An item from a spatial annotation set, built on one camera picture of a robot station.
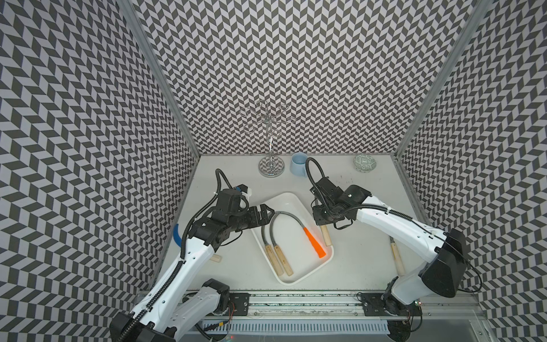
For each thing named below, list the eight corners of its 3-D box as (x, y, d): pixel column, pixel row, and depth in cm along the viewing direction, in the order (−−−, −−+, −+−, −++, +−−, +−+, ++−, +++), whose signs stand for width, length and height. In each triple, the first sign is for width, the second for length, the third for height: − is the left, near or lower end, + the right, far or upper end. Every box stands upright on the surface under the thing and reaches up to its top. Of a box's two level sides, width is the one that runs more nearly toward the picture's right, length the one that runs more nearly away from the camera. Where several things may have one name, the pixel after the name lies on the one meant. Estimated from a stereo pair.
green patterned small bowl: (354, 174, 112) (357, 167, 108) (351, 160, 119) (353, 154, 115) (375, 174, 112) (378, 167, 108) (370, 160, 119) (373, 154, 115)
